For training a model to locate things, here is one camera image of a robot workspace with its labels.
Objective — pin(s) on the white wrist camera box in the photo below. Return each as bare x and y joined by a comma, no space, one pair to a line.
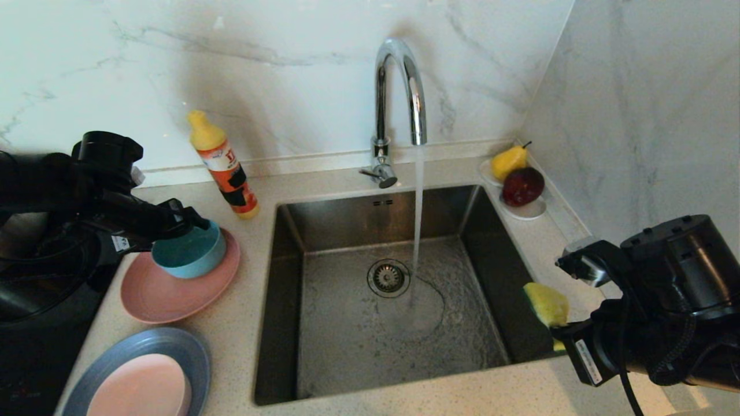
137,176
587,268

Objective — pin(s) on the round metal drain strainer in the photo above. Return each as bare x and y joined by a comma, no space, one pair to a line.
388,278

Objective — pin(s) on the yellow pear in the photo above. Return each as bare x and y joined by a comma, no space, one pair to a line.
509,163

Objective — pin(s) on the yellow-capped orange dish soap bottle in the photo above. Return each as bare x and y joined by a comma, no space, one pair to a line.
225,167

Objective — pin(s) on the black glass induction cooktop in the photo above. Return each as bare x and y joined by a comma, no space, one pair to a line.
34,370

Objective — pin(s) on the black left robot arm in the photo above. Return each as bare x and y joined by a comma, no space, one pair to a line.
46,179

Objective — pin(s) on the teal bowl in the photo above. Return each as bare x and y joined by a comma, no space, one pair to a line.
193,257

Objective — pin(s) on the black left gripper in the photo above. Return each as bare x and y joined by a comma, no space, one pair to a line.
133,222

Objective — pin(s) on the black frying pan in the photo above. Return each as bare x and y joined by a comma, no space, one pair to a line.
34,300

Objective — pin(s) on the small white fruit dish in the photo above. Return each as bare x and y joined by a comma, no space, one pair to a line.
529,214

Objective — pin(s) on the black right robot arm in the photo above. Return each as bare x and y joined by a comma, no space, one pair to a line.
682,266

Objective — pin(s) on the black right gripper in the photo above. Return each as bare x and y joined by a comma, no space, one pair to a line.
604,346

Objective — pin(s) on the dark red apple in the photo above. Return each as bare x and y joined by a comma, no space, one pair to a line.
523,186

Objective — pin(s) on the large blue-grey plate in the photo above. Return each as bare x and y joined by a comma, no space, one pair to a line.
191,349

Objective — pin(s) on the pink bowl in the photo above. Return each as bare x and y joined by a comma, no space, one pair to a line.
141,387

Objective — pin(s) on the large pink plate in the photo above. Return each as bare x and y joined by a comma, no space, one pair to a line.
173,303

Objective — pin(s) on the chrome gooseneck faucet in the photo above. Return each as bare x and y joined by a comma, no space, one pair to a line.
380,115

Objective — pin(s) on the stainless steel sink basin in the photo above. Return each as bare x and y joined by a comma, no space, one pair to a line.
347,352

